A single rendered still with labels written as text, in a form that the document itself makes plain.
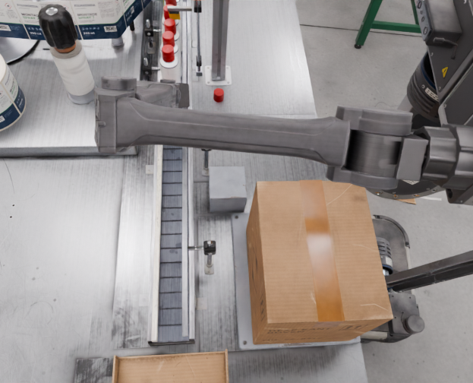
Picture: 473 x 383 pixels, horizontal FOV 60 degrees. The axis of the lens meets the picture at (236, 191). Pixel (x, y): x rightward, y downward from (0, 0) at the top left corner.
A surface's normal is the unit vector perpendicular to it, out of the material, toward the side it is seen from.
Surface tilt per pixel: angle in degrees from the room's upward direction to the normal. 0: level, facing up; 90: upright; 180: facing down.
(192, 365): 0
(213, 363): 0
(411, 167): 46
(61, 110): 0
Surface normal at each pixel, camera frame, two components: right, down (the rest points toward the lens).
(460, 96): -1.00, -0.09
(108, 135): -0.01, 0.30
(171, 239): 0.07, -0.47
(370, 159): -0.37, 0.24
